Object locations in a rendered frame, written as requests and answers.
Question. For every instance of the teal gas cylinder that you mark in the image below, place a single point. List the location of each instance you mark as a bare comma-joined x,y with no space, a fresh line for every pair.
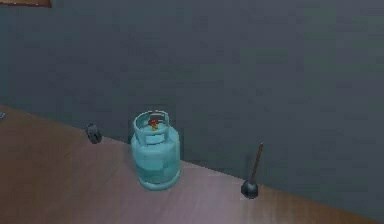
155,159

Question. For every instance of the small dark grey object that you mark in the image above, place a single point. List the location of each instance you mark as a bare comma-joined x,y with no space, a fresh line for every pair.
93,134

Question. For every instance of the brown framed picture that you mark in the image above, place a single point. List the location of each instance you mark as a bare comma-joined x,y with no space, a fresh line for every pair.
25,2

